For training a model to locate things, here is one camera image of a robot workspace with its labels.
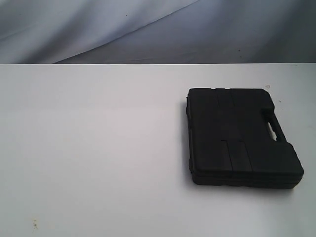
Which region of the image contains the grey backdrop cloth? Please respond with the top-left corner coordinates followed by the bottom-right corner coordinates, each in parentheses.
top-left (0, 0), bottom-right (316, 64)

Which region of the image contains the black plastic tool case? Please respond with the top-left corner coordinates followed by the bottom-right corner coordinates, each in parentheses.
top-left (186, 88), bottom-right (304, 189)

